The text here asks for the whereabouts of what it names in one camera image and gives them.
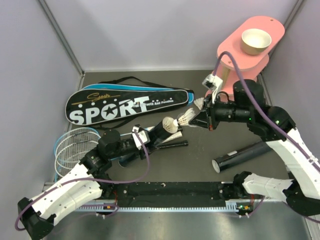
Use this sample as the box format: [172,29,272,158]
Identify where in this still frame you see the white shuttlecock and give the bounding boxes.
[162,116,179,134]
[177,108,196,126]
[193,97,204,110]

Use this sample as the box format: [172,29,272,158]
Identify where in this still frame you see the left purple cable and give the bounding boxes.
[14,131,151,231]

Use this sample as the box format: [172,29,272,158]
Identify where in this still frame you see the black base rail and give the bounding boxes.
[61,181,258,216]

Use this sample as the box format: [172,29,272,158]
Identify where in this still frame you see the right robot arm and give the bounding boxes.
[189,79,320,217]

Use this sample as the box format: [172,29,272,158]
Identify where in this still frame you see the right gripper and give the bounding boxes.
[188,92,251,131]

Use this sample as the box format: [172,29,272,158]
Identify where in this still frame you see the white badminton racket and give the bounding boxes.
[56,129,183,181]

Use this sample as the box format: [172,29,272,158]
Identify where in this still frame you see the blue badminton racket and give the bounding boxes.
[54,127,150,181]

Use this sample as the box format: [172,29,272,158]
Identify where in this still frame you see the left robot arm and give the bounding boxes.
[15,125,161,240]

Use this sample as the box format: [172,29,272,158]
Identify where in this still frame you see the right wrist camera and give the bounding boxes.
[202,73,224,104]

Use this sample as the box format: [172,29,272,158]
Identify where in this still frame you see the black sport racket bag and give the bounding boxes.
[65,76,195,127]

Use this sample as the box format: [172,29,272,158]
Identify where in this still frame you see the black shuttlecock tube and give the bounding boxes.
[118,119,182,168]
[211,141,272,174]

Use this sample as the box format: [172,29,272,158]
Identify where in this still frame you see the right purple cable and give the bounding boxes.
[213,51,320,223]

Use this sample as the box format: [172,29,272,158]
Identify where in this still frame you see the gold white bowl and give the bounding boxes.
[240,28,272,56]

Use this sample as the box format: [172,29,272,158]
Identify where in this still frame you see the black grip badminton racket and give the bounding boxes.
[158,140,189,149]

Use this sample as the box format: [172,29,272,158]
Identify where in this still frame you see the purple cable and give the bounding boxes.
[213,51,320,223]
[14,131,151,231]

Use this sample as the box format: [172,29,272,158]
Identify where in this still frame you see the pink three-tier shelf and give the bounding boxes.
[213,15,285,100]

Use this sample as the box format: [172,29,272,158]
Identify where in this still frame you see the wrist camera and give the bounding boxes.
[131,126,150,150]
[202,73,224,104]

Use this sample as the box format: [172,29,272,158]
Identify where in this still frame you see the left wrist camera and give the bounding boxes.
[131,126,150,150]

